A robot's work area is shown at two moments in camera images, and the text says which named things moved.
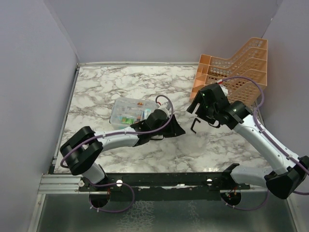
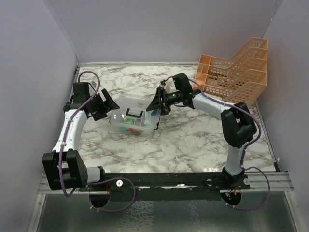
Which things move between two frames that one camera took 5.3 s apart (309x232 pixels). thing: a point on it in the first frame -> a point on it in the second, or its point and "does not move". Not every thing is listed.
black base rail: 164,186 does not move
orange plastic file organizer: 251,61 does not move
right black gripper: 199,99 -> 161,102
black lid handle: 195,119 -> 135,116
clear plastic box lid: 204,139 -> 132,114
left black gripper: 175,129 -> 103,112
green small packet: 127,120 does not move
